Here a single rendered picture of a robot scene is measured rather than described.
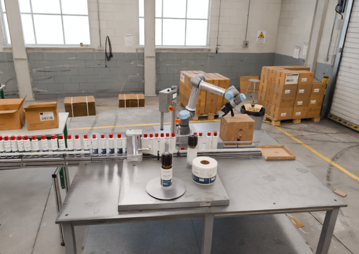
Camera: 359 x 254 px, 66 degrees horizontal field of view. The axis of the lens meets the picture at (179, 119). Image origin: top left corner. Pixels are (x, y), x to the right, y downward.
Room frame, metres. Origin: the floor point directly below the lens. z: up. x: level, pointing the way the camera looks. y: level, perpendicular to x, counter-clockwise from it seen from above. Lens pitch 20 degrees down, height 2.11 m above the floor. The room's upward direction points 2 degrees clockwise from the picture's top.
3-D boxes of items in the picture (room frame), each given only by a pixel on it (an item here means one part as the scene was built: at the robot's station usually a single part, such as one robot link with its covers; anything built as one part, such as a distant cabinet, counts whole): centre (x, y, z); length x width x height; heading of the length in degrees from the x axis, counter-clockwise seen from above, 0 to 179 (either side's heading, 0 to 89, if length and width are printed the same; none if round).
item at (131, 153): (2.30, 0.40, 1.01); 0.14 x 0.13 x 0.26; 98
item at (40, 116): (3.27, 1.70, 0.97); 0.51 x 0.39 x 0.37; 21
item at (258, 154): (2.45, -0.01, 0.85); 1.65 x 0.11 x 0.05; 98
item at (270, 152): (2.59, -0.99, 0.85); 0.30 x 0.26 x 0.04; 98
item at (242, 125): (2.84, -0.63, 0.99); 0.30 x 0.24 x 0.27; 99
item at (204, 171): (1.99, -0.22, 0.95); 0.20 x 0.20 x 0.14
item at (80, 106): (6.04, 2.26, 0.16); 0.65 x 0.54 x 0.32; 110
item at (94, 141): (2.34, 0.78, 0.98); 0.05 x 0.05 x 0.20
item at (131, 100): (6.84, 1.24, 0.11); 0.65 x 0.54 x 0.22; 102
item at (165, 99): (2.52, 0.11, 1.38); 0.17 x 0.10 x 0.19; 153
